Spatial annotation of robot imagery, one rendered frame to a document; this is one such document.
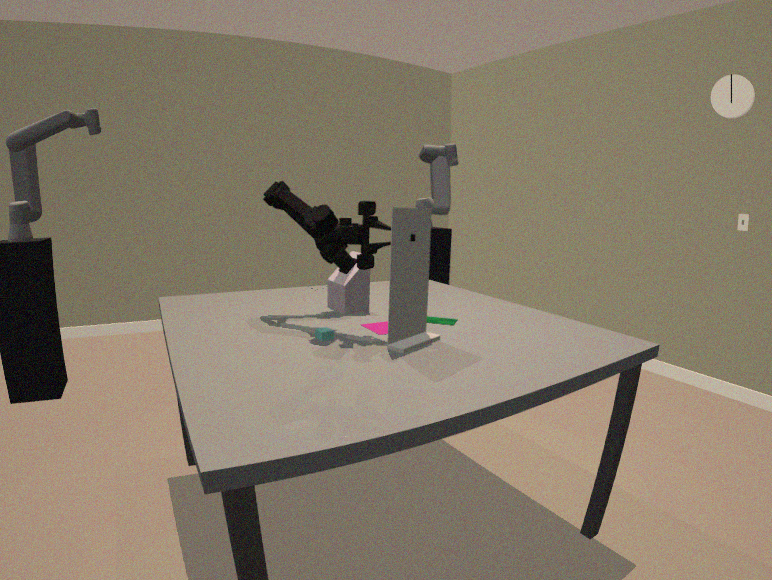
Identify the green square marker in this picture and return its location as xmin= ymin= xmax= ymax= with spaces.
xmin=427 ymin=316 xmax=457 ymax=326

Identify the small teal block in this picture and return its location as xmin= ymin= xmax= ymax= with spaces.
xmin=315 ymin=328 xmax=334 ymax=341

